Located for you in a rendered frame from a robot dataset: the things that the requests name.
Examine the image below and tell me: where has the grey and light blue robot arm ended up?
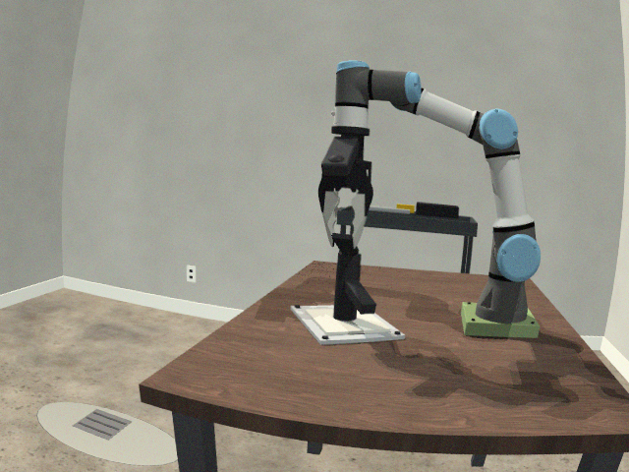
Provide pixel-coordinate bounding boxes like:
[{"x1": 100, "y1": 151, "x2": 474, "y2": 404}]
[{"x1": 321, "y1": 61, "x2": 541, "y2": 324}]

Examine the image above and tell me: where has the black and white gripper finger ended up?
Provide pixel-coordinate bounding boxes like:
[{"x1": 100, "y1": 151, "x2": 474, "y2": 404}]
[
  {"x1": 318, "y1": 173, "x2": 340, "y2": 247},
  {"x1": 351, "y1": 176, "x2": 373, "y2": 249}
]

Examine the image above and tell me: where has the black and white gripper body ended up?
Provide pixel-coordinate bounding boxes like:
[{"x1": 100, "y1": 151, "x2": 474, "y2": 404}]
[{"x1": 325, "y1": 126, "x2": 372, "y2": 193}]

